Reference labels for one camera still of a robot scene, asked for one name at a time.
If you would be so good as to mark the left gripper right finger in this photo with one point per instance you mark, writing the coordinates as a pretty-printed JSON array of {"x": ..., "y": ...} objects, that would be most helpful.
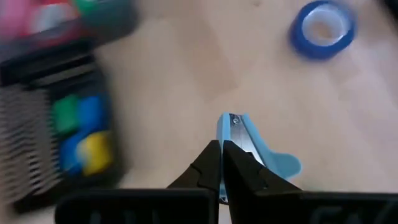
[{"x": 245, "y": 174}]

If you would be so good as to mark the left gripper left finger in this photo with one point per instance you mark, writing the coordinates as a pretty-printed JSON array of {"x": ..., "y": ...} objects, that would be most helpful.
[{"x": 202, "y": 174}]

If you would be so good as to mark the light blue staple remover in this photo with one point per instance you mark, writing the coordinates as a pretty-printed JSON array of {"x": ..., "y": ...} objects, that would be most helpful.
[{"x": 280, "y": 163}]

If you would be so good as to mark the yellow mini stapler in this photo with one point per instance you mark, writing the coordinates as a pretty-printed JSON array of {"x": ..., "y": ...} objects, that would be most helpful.
[{"x": 96, "y": 152}]

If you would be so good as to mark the blue tape roll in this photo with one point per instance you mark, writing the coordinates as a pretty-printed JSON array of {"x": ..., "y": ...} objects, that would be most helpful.
[{"x": 297, "y": 37}]

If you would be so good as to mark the green tape roll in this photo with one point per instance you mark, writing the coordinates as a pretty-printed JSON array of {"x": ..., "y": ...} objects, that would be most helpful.
[
  {"x": 99, "y": 7},
  {"x": 65, "y": 113}
]

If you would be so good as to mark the pink tape roll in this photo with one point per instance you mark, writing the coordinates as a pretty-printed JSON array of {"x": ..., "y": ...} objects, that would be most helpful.
[{"x": 12, "y": 15}]

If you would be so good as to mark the grey translucent plastic bin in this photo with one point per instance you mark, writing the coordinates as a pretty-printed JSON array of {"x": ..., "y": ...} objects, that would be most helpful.
[{"x": 124, "y": 18}]

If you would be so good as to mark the black slotted plastic basket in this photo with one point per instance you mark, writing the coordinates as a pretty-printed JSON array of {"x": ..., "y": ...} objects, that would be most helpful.
[{"x": 28, "y": 140}]

